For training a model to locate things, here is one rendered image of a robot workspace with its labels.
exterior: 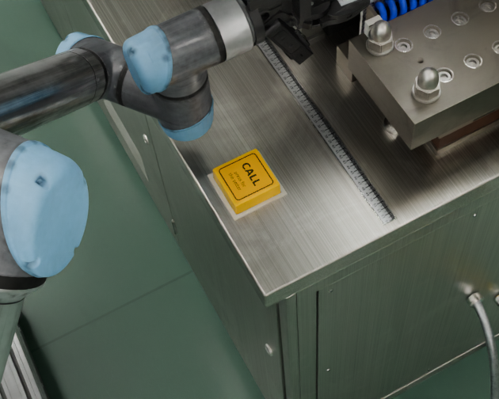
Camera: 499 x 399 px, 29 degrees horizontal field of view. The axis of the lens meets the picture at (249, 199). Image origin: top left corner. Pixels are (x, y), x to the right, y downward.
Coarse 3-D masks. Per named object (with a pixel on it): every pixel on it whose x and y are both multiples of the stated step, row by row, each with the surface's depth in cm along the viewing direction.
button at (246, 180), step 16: (240, 160) 131; (256, 160) 130; (224, 176) 129; (240, 176) 129; (256, 176) 129; (272, 176) 129; (224, 192) 129; (240, 192) 128; (256, 192) 128; (272, 192) 129; (240, 208) 128
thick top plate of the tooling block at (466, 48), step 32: (448, 0) 129; (480, 0) 129; (416, 32) 126; (448, 32) 126; (480, 32) 126; (352, 64) 129; (384, 64) 124; (416, 64) 124; (448, 64) 124; (480, 64) 123; (384, 96) 124; (448, 96) 121; (480, 96) 122; (416, 128) 120; (448, 128) 125
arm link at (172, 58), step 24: (168, 24) 115; (192, 24) 114; (144, 48) 113; (168, 48) 113; (192, 48) 114; (216, 48) 115; (144, 72) 113; (168, 72) 114; (192, 72) 116; (168, 96) 119
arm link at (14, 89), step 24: (72, 48) 126; (96, 48) 124; (120, 48) 127; (24, 72) 111; (48, 72) 114; (72, 72) 117; (96, 72) 121; (120, 72) 124; (0, 96) 105; (24, 96) 108; (48, 96) 112; (72, 96) 116; (96, 96) 123; (120, 96) 125; (0, 120) 104; (24, 120) 108; (48, 120) 114
